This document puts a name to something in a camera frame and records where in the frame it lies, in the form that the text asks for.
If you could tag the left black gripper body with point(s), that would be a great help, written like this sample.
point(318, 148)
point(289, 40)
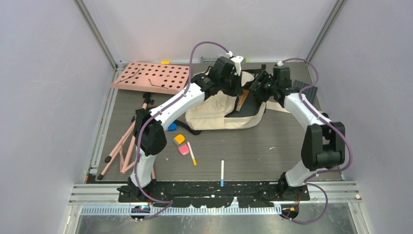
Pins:
point(229, 86)

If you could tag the blue capped white marker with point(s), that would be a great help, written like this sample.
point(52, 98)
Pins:
point(222, 169)

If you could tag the yellow capped white marker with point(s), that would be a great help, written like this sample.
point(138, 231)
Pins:
point(191, 153)

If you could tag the orange paperback book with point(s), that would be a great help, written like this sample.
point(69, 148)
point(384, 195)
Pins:
point(241, 100)

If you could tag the pink tripod stand legs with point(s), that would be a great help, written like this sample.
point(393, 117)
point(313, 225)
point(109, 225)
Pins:
point(117, 156)

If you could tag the pink perforated stand board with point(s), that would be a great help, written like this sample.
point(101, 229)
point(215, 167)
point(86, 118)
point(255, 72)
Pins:
point(152, 77)

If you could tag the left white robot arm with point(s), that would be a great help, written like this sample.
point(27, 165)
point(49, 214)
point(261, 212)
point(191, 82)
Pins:
point(150, 126)

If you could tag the orange eraser block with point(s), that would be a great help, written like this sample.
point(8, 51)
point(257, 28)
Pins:
point(179, 139)

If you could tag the blue eraser block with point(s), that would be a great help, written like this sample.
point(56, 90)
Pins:
point(172, 127)

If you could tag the dark grey studded baseplate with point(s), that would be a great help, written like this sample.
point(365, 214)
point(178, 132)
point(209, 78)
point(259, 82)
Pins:
point(310, 92)

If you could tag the cream canvas backpack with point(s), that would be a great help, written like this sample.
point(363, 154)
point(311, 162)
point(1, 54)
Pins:
point(218, 112)

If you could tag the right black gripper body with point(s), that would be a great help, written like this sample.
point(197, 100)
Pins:
point(265, 89)

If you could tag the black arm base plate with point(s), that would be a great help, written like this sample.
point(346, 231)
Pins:
point(209, 194)

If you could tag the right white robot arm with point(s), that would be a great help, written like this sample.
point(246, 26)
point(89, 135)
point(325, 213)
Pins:
point(323, 146)

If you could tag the pink eraser block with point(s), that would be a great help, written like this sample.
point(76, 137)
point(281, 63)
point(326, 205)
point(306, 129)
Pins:
point(184, 149)

